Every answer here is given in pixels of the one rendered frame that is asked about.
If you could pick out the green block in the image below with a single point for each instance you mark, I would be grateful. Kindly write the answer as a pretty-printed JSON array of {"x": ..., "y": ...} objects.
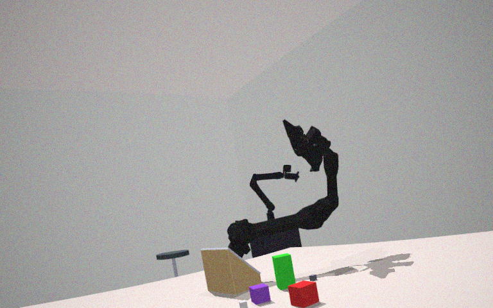
[
  {"x": 282, "y": 263},
  {"x": 285, "y": 279}
]

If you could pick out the purple cube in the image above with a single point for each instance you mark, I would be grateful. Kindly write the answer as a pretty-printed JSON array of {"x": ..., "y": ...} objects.
[{"x": 259, "y": 293}]

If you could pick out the red block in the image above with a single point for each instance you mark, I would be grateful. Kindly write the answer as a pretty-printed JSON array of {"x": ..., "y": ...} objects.
[{"x": 303, "y": 294}]

